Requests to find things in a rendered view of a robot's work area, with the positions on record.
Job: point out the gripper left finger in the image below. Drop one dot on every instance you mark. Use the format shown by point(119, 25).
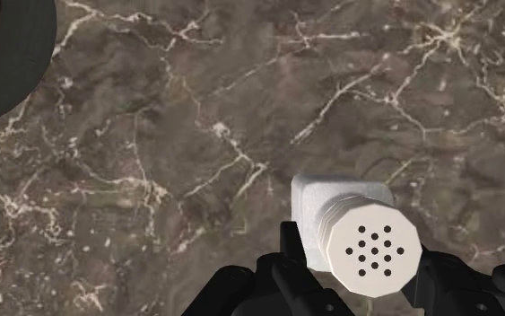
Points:
point(288, 280)

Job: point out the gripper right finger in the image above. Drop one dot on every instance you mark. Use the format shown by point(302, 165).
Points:
point(462, 284)

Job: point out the white salt shaker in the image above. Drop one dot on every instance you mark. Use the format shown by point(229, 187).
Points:
point(365, 236)

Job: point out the dark grey round bowl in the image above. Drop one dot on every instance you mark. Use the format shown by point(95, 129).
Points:
point(11, 52)

